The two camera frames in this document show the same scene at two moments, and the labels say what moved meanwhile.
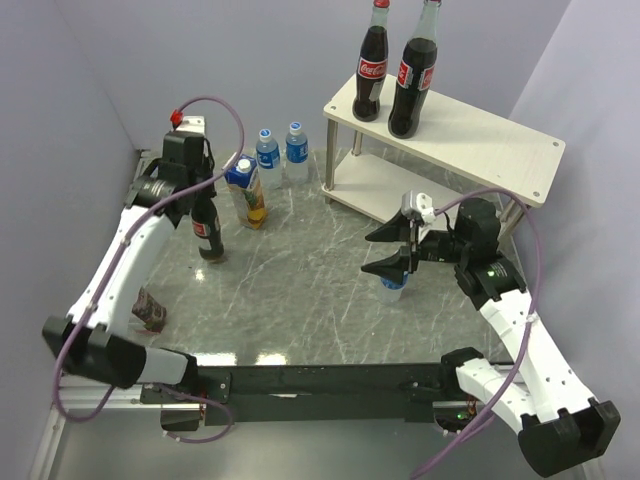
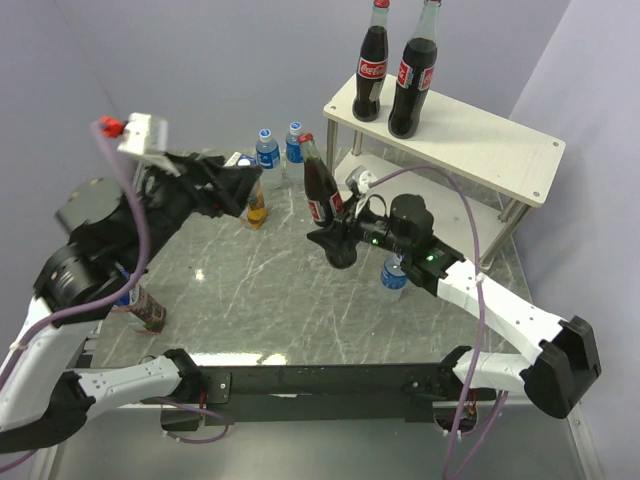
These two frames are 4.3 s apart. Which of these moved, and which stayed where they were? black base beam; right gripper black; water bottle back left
Moved: right gripper black
Stayed: black base beam; water bottle back left
